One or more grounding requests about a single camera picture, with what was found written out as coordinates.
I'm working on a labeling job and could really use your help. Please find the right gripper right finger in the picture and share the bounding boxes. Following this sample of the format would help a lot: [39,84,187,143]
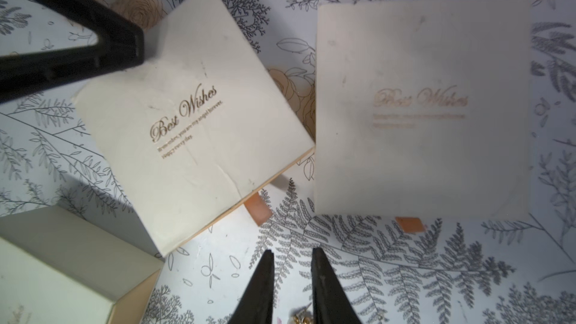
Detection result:
[311,247,361,324]

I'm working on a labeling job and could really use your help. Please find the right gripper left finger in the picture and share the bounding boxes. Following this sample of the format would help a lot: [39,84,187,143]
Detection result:
[228,250,275,324]

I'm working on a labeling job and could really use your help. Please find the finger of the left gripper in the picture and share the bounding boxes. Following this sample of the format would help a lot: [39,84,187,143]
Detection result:
[22,0,144,68]
[1,43,144,103]

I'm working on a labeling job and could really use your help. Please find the pearl earrings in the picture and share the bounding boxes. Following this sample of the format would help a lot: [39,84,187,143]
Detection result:
[289,302,314,324]

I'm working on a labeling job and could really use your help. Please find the cream drawer jewelry box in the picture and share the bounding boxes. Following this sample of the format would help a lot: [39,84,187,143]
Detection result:
[1,205,164,323]

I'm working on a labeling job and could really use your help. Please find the floral table cloth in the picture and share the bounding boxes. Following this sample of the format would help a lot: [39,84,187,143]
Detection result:
[1,0,575,323]

